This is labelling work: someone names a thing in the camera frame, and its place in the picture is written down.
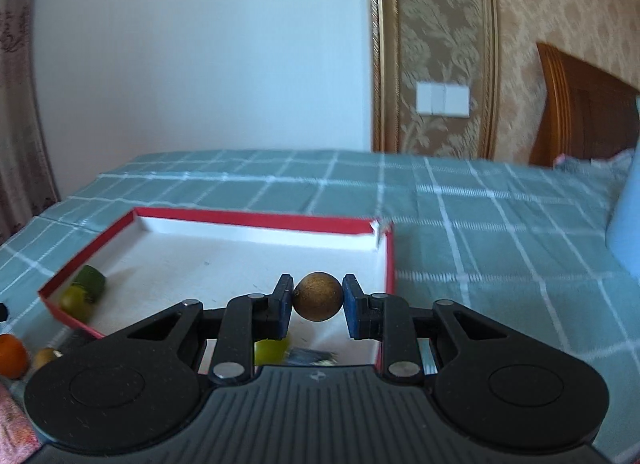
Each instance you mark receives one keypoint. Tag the red cardboard box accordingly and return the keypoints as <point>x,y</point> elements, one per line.
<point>200,264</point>

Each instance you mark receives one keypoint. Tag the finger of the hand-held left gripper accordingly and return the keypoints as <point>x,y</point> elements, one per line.
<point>3,313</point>

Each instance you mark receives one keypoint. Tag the white light switch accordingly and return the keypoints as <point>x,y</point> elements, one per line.
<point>442,100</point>

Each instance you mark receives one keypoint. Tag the pale blue plastic container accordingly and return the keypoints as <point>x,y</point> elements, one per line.
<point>625,224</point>

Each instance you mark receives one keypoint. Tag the gold framed wall panel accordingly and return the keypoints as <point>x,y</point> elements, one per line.
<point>382,44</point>

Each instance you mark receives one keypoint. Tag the green checked bedsheet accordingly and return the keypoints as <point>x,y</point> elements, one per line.
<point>475,244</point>

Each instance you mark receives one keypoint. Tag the large green cucumber piece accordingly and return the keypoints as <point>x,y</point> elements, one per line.
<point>92,280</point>

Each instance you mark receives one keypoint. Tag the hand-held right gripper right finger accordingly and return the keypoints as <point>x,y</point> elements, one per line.
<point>351,306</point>

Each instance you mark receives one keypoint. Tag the patterned curtain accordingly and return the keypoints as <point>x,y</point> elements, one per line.
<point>20,144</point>

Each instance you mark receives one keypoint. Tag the pink patterned cloth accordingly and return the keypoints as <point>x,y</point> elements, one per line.
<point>15,419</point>

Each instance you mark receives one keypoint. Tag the green tomato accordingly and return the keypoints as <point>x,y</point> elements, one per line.
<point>267,351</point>
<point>75,301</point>

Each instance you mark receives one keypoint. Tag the large orange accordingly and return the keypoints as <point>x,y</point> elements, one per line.
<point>12,356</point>

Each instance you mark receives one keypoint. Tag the brown longan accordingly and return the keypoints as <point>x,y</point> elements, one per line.
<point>44,358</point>
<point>318,296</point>

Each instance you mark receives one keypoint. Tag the wooden headboard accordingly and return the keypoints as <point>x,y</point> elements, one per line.
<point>585,114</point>

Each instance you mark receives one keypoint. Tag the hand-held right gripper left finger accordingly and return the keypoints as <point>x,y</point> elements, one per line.
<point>285,306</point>

